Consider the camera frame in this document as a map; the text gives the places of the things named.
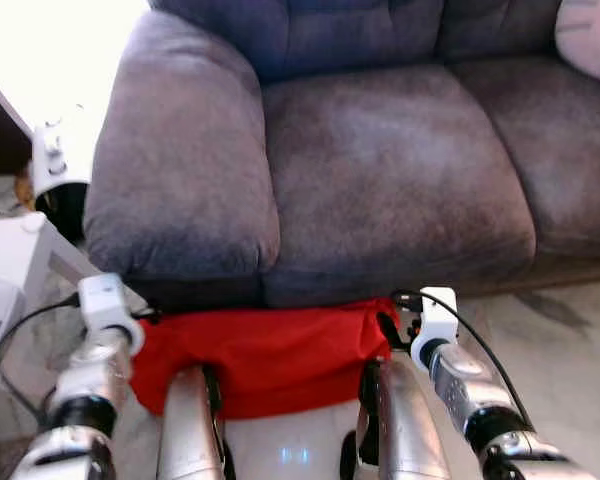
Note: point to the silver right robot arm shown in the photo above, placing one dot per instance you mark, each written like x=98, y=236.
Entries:
x=470, y=385

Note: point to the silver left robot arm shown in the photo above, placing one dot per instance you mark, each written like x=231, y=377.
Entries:
x=90, y=375

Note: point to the grey-brown fabric sofa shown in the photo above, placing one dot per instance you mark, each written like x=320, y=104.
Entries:
x=380, y=180

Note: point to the silver right robot leg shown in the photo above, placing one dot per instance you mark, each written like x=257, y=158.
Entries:
x=405, y=430

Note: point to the silver robot leg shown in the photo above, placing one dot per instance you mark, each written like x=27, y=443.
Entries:
x=190, y=430
x=405, y=430

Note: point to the silver left robot leg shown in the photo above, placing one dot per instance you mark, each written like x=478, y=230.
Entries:
x=190, y=430

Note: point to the white appliance with grey buttons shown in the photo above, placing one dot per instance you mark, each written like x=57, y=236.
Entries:
x=15, y=250

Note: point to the white heater with black base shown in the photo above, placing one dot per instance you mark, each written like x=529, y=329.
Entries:
x=55, y=160

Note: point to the pink cat face cushion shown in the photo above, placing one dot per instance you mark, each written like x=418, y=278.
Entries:
x=595, y=40

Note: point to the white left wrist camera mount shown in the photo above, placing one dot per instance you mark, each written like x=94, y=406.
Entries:
x=105, y=300

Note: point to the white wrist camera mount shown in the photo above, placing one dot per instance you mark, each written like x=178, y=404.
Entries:
x=438, y=320
x=105, y=300

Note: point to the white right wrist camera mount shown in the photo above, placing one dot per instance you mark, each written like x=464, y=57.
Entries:
x=438, y=320

